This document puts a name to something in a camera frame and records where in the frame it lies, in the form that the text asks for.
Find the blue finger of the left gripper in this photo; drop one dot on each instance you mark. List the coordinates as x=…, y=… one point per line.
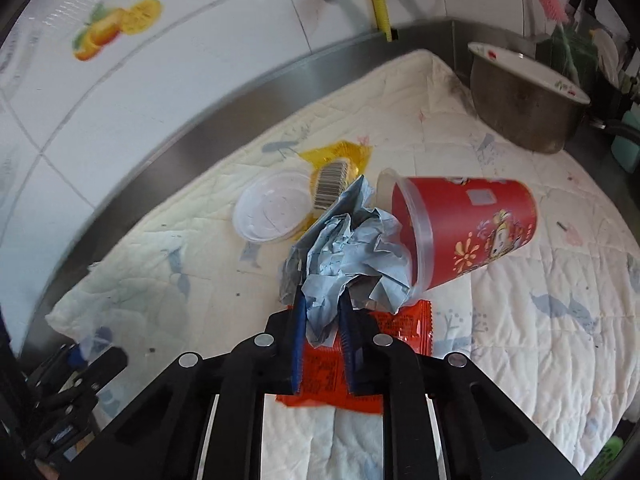
x=77, y=357

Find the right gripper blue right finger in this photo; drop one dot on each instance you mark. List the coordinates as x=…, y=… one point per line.
x=350, y=341

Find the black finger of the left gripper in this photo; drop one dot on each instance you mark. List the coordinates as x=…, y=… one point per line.
x=92, y=379

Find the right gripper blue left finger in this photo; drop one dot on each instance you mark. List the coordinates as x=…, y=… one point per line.
x=298, y=337

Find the orange snack wrapper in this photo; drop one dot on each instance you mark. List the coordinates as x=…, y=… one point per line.
x=324, y=380

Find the grey paper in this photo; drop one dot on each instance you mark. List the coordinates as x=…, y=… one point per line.
x=353, y=247

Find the white plastic lid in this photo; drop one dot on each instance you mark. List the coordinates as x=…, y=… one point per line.
x=274, y=206

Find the red cartoon plastic cup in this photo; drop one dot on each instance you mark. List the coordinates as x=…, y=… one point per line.
x=452, y=226

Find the yellow snack wrapper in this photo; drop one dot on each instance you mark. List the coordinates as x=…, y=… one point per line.
x=333, y=168

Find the green trash basket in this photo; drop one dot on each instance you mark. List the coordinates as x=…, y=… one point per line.
x=604, y=461

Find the white quilted cloth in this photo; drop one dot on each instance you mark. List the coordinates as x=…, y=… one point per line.
x=555, y=324

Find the enamel pot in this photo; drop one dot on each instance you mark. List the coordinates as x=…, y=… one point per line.
x=524, y=101

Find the green utensil holder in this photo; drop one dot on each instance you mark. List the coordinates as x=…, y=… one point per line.
x=568, y=49

